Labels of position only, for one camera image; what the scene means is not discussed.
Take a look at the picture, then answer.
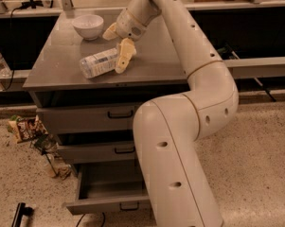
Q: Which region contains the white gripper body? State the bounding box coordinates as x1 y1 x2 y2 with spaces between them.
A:
116 9 147 41

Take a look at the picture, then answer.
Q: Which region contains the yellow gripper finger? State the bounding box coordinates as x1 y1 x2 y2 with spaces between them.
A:
102 23 118 41
115 38 136 74

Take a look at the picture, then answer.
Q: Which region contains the blue label plastic bottle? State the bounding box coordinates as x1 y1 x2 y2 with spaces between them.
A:
80 48 117 79

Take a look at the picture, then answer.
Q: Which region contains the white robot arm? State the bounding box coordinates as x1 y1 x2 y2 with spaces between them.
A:
103 0 239 227

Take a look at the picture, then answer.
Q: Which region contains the grey drawer cabinet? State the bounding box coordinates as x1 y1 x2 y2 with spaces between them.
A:
23 7 193 177

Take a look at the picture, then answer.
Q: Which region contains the grey top drawer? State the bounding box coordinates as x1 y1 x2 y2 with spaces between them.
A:
37 104 138 134

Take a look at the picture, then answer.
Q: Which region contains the grey drawer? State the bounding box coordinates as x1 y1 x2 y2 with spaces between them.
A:
65 160 151 215
37 104 138 134
58 141 135 164

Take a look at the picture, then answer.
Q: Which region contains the grey middle drawer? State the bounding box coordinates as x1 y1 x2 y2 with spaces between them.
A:
58 141 135 164

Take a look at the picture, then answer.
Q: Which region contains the clear plastic bottle on ledge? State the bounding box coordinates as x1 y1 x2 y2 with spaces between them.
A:
0 53 11 78

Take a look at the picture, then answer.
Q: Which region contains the grey bottom drawer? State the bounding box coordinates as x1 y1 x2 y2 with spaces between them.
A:
65 160 151 215

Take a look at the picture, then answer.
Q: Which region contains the white ceramic bowl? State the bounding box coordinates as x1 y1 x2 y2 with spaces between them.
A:
72 14 104 40

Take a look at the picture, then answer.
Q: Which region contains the dark green snack bag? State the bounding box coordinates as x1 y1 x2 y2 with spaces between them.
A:
33 134 57 155

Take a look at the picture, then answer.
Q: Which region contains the brown snack bag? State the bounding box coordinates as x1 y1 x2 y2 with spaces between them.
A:
8 115 47 143

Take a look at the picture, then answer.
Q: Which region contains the crumpled tan wrapper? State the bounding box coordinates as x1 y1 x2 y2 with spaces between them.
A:
39 154 71 180

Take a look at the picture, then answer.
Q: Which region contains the black cable at left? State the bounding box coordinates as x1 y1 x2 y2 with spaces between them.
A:
3 4 27 92

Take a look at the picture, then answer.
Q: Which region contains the green handled tool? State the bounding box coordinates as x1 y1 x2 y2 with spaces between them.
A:
217 45 233 60

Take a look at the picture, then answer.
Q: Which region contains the black cable on floor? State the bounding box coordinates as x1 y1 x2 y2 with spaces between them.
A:
75 212 106 227

